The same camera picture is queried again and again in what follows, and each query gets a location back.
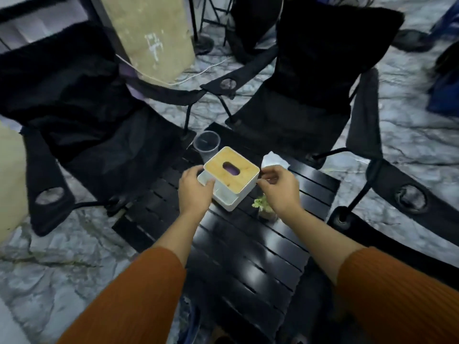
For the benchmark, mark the person's left hand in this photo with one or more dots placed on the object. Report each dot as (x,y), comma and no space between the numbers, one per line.
(193,197)

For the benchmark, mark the person's right hand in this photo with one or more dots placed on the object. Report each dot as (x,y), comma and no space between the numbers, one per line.
(283,193)

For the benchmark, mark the person's right thumb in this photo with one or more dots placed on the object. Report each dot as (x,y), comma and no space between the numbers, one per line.
(266,181)

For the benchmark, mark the person's left thumb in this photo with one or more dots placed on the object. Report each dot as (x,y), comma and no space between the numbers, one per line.
(210,184)

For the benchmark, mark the white tissue box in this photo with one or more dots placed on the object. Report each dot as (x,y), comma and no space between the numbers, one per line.
(224,197)

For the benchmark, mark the bamboo tissue box lid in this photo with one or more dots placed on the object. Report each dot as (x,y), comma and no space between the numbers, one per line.
(233,159)

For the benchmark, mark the person's right forearm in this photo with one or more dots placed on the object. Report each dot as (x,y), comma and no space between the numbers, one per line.
(358,279)

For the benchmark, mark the person's left forearm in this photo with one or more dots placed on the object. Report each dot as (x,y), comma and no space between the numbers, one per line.
(150,279)

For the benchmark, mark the white tissue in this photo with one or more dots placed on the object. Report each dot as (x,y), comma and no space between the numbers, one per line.
(273,161)

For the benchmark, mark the small potted green plant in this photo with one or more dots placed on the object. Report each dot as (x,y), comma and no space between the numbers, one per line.
(263,207)

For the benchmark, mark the clear plastic cup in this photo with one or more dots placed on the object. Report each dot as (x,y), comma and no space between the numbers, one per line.
(207,143)

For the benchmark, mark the black slatted folding table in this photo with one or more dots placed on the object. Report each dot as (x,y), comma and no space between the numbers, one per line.
(247,254)

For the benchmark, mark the black folding camping chair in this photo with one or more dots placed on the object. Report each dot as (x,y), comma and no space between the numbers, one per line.
(89,121)
(308,85)
(252,25)
(405,211)

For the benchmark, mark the black metal stand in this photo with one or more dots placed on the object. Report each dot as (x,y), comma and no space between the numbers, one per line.
(204,35)

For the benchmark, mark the beige board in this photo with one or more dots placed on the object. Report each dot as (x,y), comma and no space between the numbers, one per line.
(150,32)

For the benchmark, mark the blue bag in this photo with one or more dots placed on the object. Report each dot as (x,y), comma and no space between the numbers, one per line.
(444,85)

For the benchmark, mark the black round stand base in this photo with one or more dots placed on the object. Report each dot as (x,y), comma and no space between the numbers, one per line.
(412,40)

